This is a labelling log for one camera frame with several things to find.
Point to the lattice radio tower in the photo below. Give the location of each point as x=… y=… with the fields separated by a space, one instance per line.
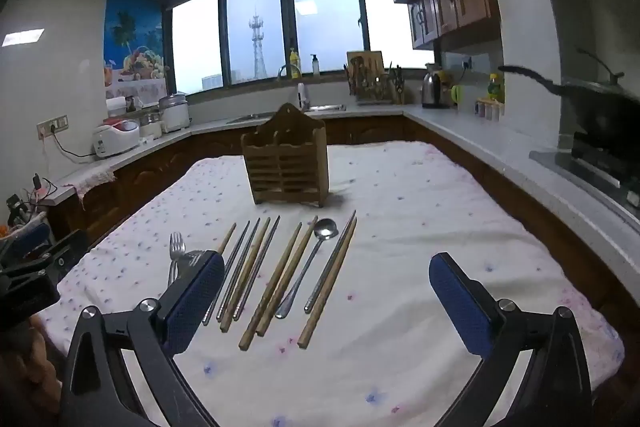
x=256 y=42

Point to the steel kitchen sink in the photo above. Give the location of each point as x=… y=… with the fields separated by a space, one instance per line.
x=250 y=117

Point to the white floral tablecloth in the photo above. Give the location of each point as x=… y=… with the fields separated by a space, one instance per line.
x=400 y=257

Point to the gas stove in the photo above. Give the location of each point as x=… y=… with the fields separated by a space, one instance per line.
x=590 y=162

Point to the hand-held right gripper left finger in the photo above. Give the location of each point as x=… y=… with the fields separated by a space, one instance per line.
x=195 y=297

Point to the green yellow bottle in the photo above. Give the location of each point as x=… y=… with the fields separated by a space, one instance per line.
x=495 y=89

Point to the white soap dispenser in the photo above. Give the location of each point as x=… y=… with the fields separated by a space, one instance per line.
x=315 y=66

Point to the white red rice cooker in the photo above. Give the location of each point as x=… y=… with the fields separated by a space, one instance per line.
x=115 y=137

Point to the small wall socket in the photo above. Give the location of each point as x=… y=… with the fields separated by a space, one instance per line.
x=467 y=63

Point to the wall power outlet strip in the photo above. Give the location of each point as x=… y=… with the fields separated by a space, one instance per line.
x=52 y=127

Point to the white box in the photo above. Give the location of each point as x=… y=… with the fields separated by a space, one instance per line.
x=116 y=107

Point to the black wok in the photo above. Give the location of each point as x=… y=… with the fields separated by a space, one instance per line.
x=600 y=112

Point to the green plastic utensil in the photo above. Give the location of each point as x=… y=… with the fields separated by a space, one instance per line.
x=457 y=94

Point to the white lace cloth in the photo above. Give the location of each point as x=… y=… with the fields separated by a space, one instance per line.
x=95 y=179

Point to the wooden cutting board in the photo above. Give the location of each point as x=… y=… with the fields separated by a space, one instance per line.
x=370 y=57

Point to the kitchen window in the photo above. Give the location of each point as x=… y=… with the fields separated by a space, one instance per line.
x=200 y=42

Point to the chrome faucet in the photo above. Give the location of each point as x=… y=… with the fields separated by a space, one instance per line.
x=302 y=97

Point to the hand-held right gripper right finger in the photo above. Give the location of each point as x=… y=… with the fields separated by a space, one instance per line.
x=460 y=302

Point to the tropical fruit wall poster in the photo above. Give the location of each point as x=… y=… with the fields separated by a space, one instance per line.
x=135 y=32

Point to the metal fork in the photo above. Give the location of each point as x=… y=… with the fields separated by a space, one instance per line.
x=176 y=244

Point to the grey kitchen countertop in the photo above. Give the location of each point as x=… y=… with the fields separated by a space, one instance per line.
x=500 y=157

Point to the metal spoon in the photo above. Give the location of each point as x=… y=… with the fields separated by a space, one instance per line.
x=326 y=229

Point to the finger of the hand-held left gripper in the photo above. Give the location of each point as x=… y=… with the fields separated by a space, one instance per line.
x=62 y=257
x=30 y=241

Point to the metal chopstick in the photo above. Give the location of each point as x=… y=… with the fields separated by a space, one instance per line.
x=245 y=252
x=332 y=259
x=237 y=247
x=262 y=254

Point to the wooden chopstick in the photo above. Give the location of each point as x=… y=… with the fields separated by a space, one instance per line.
x=250 y=264
x=327 y=287
x=287 y=277
x=227 y=237
x=272 y=287

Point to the kitchen utensil rack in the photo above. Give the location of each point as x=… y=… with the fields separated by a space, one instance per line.
x=367 y=84

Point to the steel electric kettle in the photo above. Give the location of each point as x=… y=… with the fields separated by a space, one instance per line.
x=434 y=89

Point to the wooden utensil holder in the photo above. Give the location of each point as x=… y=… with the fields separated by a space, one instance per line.
x=285 y=167

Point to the small glass-lid pot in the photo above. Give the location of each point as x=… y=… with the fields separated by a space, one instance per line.
x=150 y=124

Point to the tall white cooker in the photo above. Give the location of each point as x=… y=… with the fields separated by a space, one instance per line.
x=174 y=114

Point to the spice jar rack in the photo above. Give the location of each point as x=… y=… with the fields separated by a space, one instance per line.
x=487 y=111

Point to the knife block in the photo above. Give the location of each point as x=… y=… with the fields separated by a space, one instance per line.
x=397 y=89

